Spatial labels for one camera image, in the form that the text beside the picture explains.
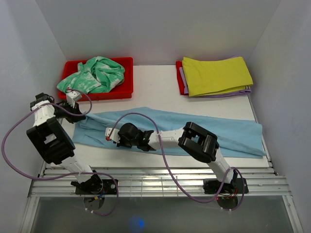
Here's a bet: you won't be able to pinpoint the green white patterned trousers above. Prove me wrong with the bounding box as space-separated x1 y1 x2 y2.
57 56 125 94

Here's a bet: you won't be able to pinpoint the purple cable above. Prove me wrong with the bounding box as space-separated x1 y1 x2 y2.
111 112 246 212
1 88 121 216

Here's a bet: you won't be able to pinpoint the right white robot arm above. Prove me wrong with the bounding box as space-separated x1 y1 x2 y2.
112 122 237 194

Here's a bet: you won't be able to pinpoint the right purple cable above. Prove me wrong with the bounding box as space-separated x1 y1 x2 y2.
111 112 246 212

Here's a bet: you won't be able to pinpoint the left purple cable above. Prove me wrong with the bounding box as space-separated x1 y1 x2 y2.
1 88 121 216

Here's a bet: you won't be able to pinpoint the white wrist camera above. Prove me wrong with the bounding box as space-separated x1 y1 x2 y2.
66 89 82 107
105 128 121 143

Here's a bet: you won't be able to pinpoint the light blue trousers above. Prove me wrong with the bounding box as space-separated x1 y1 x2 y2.
72 106 267 159

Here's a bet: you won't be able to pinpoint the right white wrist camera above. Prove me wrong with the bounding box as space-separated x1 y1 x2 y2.
105 128 121 143

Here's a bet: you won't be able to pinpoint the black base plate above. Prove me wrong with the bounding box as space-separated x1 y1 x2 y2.
74 179 117 195
203 178 249 196

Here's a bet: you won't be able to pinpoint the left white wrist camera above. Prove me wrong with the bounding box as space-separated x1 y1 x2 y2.
66 89 82 107

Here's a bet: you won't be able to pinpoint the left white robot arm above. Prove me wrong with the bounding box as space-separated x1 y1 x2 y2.
26 90 104 194

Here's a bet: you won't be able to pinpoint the red folded trousers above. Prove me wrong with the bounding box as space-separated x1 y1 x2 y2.
175 61 189 96

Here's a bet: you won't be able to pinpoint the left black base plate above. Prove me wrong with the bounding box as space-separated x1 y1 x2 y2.
74 179 117 195

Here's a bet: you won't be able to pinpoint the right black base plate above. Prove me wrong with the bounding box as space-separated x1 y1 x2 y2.
203 178 249 196

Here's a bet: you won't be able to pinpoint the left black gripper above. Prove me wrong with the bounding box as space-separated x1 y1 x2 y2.
53 100 86 124

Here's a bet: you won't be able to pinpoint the aluminium rail frame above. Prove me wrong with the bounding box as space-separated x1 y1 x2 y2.
21 96 304 233

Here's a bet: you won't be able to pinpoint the red plastic bin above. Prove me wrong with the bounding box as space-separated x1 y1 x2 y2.
57 56 134 100

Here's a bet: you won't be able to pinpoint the lilac folded trousers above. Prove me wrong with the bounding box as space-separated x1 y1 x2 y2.
179 56 252 98

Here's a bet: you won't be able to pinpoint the yellow folded trousers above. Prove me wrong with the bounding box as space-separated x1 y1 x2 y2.
182 56 254 97

